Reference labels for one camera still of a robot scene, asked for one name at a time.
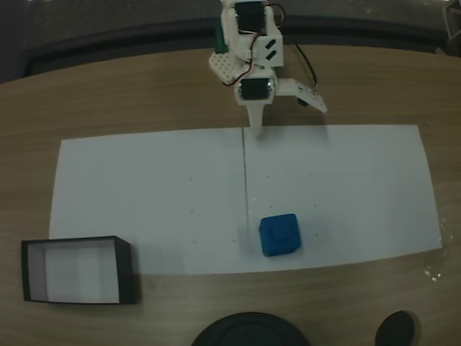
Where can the green clamp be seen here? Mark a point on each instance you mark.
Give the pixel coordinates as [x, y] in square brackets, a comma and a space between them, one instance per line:
[220, 41]

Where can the blue cube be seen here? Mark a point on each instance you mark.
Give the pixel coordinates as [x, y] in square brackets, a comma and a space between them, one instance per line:
[280, 235]

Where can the small black round object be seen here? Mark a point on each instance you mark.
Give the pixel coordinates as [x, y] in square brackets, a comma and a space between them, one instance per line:
[396, 329]

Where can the pale metal frame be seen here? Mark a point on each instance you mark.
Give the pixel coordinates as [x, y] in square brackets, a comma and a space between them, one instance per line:
[452, 25]

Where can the dark box white inside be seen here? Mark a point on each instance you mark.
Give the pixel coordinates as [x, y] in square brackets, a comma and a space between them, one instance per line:
[124, 268]

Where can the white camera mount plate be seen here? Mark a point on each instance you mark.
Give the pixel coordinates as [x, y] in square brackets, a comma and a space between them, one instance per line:
[300, 92]

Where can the large black round object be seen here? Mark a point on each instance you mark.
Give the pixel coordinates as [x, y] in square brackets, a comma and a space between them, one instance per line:
[248, 329]

